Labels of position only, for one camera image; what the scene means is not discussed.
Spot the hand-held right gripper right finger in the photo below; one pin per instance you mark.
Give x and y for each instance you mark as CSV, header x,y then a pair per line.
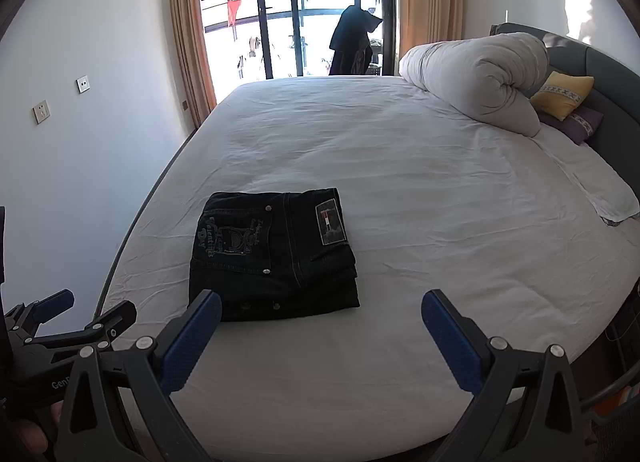
x,y
450,337

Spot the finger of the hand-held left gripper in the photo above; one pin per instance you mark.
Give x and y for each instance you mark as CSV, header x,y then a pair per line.
x,y
52,304
112,319

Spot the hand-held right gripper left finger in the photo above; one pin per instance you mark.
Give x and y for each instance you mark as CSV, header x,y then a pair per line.
x,y
192,337

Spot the black pants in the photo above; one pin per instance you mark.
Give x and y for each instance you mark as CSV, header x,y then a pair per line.
x,y
280,257

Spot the person's left hand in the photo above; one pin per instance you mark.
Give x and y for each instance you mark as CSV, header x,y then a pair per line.
x,y
30,439

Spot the bed with white sheet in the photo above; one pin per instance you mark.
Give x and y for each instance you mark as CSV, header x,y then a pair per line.
x,y
425,217

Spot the dark mesh basket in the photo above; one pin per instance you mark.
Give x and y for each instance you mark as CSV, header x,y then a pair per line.
x,y
617,434

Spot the white pillow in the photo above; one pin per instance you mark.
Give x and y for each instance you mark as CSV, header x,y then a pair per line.
x,y
595,182

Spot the purple pillow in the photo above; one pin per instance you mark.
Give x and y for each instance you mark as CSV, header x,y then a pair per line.
x,y
575,125

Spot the white rolled duvet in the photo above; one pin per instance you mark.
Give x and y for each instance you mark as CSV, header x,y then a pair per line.
x,y
475,77

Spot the yellow pillow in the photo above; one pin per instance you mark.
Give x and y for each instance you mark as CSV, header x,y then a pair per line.
x,y
562,92

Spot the grey padded headboard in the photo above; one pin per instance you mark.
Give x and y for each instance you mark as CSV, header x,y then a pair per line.
x,y
600,72

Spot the black garment on rack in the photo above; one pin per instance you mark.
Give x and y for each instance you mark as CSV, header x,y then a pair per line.
x,y
352,37

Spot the red hanging cloth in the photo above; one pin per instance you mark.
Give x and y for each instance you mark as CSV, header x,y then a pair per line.
x,y
233,12

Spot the glass balcony door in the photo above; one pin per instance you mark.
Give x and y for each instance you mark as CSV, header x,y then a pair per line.
x,y
285,17

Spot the white wall socket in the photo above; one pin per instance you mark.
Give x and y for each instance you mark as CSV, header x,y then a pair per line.
x,y
42,111

